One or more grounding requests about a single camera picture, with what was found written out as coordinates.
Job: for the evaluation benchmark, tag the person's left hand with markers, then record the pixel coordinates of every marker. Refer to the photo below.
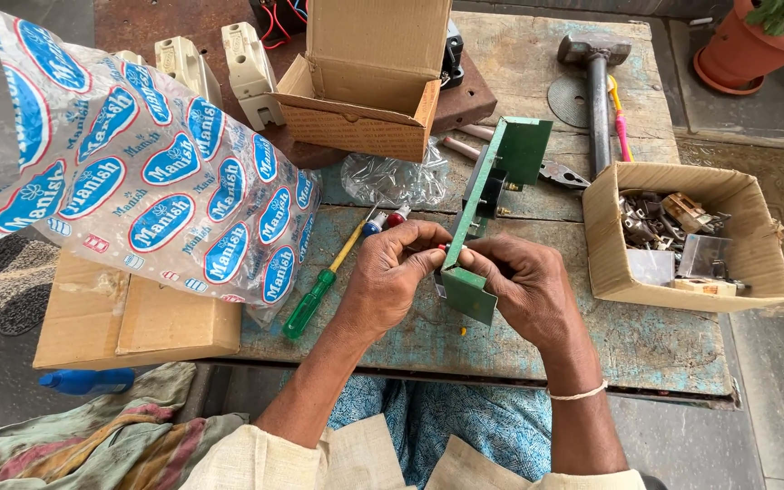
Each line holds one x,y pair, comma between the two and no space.
385,279

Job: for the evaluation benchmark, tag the person's right hand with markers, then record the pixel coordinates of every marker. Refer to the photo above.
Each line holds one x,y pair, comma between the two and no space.
525,292

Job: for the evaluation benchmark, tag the green metal switch panel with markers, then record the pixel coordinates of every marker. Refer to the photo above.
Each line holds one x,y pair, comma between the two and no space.
521,146

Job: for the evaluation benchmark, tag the blue indicator lamp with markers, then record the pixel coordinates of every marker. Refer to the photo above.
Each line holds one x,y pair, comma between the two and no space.
373,224

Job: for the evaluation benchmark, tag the small clear plastic bag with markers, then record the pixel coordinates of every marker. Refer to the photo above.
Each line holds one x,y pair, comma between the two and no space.
392,178

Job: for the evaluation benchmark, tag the white thread wristband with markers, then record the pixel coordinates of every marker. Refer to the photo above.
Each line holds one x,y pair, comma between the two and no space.
579,395

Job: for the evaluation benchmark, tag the heap of metal parts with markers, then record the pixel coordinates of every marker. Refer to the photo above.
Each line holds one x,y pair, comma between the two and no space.
657,221

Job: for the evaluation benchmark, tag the blue patterned trousers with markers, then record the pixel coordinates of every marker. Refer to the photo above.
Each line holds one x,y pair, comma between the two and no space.
446,422

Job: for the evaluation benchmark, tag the cream shirt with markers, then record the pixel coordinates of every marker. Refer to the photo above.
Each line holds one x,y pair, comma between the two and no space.
337,463

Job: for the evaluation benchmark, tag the yellow pink toothbrush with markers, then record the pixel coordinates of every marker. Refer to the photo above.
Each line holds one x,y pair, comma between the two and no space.
620,122

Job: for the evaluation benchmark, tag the grey grinding disc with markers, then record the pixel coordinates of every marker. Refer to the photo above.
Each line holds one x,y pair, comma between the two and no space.
567,101

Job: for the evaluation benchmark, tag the steel hammer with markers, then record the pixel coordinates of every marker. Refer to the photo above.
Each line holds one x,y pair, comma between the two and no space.
597,102

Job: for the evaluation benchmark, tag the open empty cardboard box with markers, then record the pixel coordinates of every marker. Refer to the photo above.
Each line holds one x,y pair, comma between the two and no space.
365,75

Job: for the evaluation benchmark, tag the cardboard box of parts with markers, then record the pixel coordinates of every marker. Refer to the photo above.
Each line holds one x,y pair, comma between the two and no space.
759,231

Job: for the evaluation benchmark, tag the cream ceramic fuse holder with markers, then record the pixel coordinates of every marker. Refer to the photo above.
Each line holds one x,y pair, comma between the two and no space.
184,65
249,71
130,57

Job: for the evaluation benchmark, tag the flat closed cardboard box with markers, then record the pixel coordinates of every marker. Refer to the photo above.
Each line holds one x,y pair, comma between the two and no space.
133,333

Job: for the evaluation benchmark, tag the printed clear plastic bag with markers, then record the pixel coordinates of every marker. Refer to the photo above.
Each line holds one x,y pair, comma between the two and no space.
126,163

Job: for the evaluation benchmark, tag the terracotta flower pot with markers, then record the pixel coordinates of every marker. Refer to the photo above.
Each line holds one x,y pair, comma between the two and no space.
732,58

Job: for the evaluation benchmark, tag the blue plastic bottle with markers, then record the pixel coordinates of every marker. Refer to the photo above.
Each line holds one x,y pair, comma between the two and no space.
86,381

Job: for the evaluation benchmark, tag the rusty metal plate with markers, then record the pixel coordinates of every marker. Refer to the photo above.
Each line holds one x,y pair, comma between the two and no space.
160,20

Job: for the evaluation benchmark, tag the stained multicoloured cloth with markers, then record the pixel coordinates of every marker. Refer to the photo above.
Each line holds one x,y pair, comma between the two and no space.
79,442

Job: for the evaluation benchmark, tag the grey black door mat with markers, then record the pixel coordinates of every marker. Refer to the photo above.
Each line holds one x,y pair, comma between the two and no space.
11,286

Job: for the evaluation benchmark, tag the black electrical switch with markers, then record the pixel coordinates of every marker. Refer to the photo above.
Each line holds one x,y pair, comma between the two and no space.
452,58

